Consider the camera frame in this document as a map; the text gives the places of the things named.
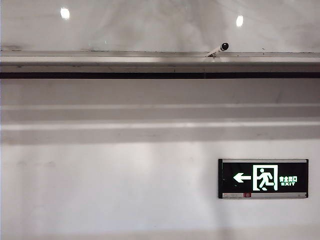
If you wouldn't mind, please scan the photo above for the black green exit sign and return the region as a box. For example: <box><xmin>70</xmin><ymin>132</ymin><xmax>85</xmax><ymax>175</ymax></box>
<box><xmin>218</xmin><ymin>158</ymin><xmax>309</xmax><ymax>200</ymax></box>

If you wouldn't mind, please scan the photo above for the aluminium marker tray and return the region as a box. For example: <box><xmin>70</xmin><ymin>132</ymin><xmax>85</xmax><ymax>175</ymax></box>
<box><xmin>0</xmin><ymin>50</ymin><xmax>320</xmax><ymax>74</ymax></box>

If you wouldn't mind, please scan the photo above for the white marker with black cap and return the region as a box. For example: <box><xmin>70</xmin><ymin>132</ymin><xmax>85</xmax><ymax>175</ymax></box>
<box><xmin>205</xmin><ymin>42</ymin><xmax>230</xmax><ymax>58</ymax></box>

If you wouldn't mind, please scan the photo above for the white whiteboard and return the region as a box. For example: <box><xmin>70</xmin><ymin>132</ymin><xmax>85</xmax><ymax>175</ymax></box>
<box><xmin>0</xmin><ymin>0</ymin><xmax>320</xmax><ymax>53</ymax></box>

